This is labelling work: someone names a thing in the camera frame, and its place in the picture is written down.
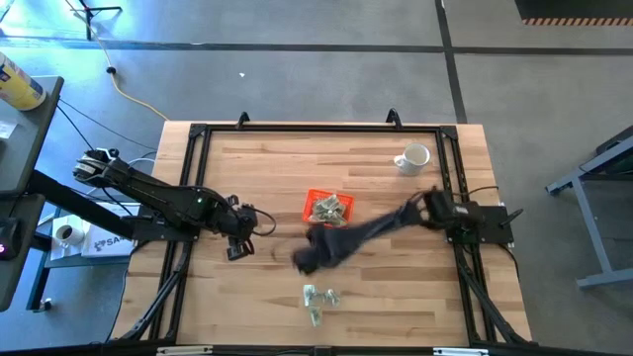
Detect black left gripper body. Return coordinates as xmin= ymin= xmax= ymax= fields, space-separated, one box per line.
xmin=217 ymin=202 xmax=260 ymax=241

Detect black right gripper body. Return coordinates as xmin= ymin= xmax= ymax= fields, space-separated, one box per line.
xmin=291 ymin=224 xmax=348 ymax=276

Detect orange plastic basket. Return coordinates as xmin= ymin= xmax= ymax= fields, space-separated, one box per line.
xmin=302 ymin=188 xmax=356 ymax=228

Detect silver aluminium bar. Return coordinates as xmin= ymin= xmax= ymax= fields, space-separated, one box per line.
xmin=156 ymin=345 xmax=215 ymax=356
xmin=432 ymin=347 xmax=490 ymax=356

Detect white printed box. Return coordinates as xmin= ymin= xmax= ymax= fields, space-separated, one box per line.
xmin=80 ymin=201 xmax=138 ymax=259

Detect patterned white mug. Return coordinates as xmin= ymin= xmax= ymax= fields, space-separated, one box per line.
xmin=393 ymin=142 xmax=432 ymax=177

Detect dark side table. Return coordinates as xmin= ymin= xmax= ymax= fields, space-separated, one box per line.
xmin=25 ymin=197 xmax=137 ymax=313

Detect black diagonal beam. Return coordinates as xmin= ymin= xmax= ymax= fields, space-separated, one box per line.
xmin=27 ymin=169 xmax=144 ymax=242

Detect grey side desk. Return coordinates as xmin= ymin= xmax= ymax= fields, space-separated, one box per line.
xmin=0 ymin=73 xmax=66 ymax=195

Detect black device with red light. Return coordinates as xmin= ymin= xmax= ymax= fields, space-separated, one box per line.
xmin=0 ymin=217 xmax=22 ymax=262

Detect black tripod stand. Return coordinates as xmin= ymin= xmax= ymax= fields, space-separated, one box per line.
xmin=73 ymin=0 xmax=124 ymax=42

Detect yellow wipes canister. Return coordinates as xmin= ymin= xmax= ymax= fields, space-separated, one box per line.
xmin=0 ymin=50 xmax=47 ymax=112

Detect black mat with hazard stripe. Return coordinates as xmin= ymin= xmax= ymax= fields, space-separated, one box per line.
xmin=513 ymin=0 xmax=633 ymax=28

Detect black aluminium table frame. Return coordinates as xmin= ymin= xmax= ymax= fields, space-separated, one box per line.
xmin=106 ymin=121 xmax=535 ymax=347

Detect black floor cable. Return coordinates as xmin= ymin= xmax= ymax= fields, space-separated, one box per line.
xmin=57 ymin=97 xmax=159 ymax=151
xmin=55 ymin=104 xmax=96 ymax=150

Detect yellow extension cable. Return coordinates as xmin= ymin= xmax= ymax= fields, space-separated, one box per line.
xmin=63 ymin=0 xmax=170 ymax=123

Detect blue grey desk frame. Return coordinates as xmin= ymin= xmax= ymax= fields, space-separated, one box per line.
xmin=544 ymin=124 xmax=633 ymax=290

